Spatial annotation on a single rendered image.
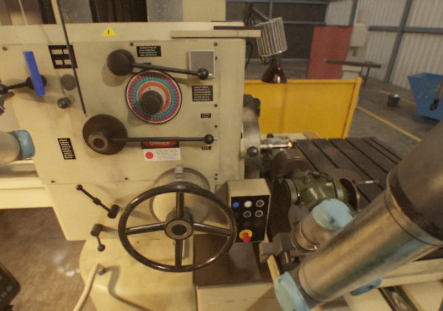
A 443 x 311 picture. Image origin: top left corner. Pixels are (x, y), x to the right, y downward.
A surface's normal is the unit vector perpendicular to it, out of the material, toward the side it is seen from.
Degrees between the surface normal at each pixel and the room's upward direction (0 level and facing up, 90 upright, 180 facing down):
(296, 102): 90
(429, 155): 66
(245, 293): 90
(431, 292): 0
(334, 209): 24
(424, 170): 71
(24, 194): 90
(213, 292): 90
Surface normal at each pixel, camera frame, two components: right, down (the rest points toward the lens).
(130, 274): 0.00, -0.88
